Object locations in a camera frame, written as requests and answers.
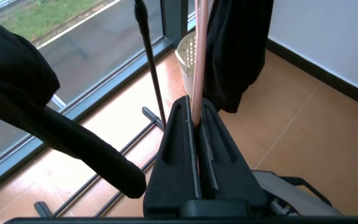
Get black clothes rack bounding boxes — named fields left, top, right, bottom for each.
left=33, top=0, right=167, bottom=218

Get black garment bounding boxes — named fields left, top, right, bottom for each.
left=202, top=0, right=275, bottom=114

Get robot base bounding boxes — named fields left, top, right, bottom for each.
left=252, top=169, right=343, bottom=217

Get white laundry basket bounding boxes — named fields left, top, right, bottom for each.
left=175, top=30, right=197, bottom=100

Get pink clothes hanger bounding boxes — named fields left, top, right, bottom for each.
left=191, top=0, right=210, bottom=127

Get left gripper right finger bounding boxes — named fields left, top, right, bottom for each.
left=197, top=98, right=269, bottom=215

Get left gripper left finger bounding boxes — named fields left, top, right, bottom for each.
left=143, top=95, right=202, bottom=218

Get window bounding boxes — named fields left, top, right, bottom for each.
left=0, top=0, right=197, bottom=200

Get black shorts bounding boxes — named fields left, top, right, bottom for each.
left=0, top=0, right=147, bottom=199

